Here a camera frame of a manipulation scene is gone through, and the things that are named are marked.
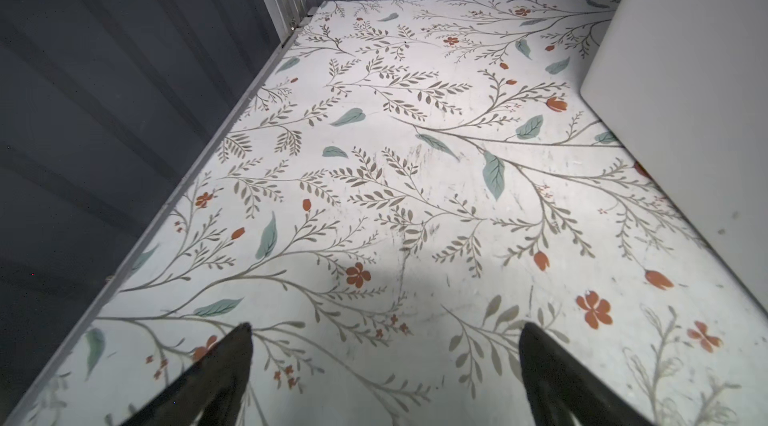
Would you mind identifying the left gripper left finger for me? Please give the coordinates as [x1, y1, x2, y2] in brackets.
[124, 323, 253, 426]

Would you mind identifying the white waste bin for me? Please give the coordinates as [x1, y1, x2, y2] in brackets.
[581, 0, 767, 304]

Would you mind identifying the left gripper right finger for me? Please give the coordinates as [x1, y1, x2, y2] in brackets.
[519, 322, 650, 425]

